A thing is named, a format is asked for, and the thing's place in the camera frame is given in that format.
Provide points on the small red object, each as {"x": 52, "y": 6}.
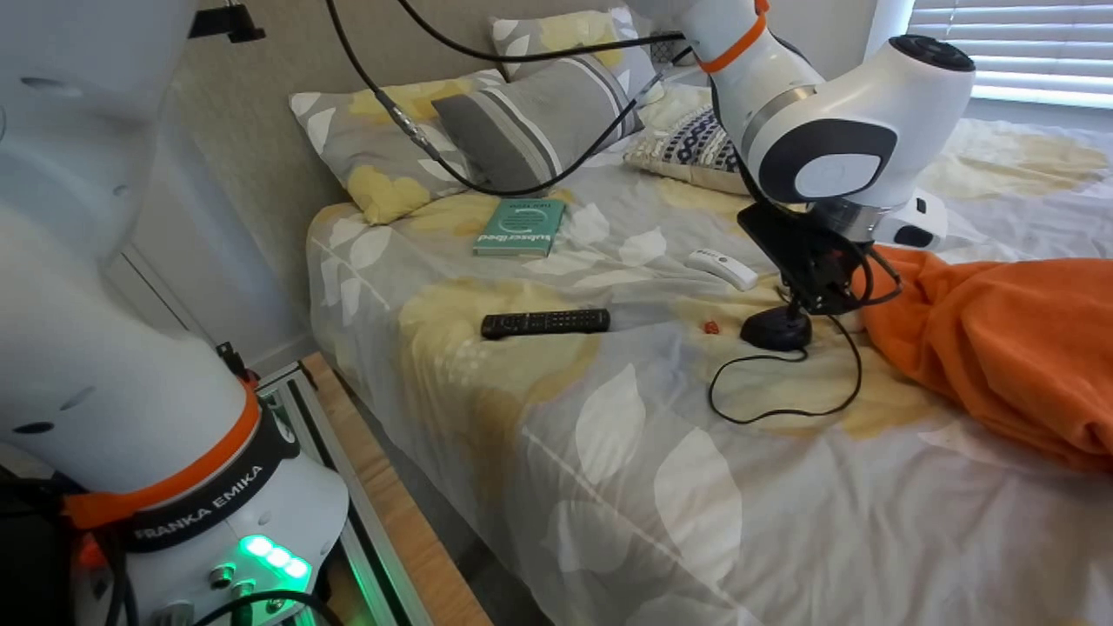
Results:
{"x": 712, "y": 330}

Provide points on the black tv remote control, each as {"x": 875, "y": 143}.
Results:
{"x": 545, "y": 320}

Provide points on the white remote control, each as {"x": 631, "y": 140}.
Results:
{"x": 721, "y": 268}

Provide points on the teal subscribed book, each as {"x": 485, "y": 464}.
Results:
{"x": 523, "y": 228}

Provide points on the orange blanket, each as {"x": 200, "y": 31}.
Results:
{"x": 997, "y": 334}

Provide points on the white blue patterned pillow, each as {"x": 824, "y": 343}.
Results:
{"x": 683, "y": 143}

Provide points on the gray yellow floral pillow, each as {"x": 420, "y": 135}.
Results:
{"x": 567, "y": 36}
{"x": 370, "y": 143}

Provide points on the white window blinds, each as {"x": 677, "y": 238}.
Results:
{"x": 1009, "y": 46}

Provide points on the wooden bed frame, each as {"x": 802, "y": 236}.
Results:
{"x": 386, "y": 499}

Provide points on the gray striped pillow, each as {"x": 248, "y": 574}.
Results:
{"x": 545, "y": 115}

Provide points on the gray yellow floral bedspread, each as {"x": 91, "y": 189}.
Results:
{"x": 602, "y": 489}

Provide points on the black mount bracket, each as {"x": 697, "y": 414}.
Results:
{"x": 226, "y": 24}

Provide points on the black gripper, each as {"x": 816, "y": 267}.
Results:
{"x": 802, "y": 244}

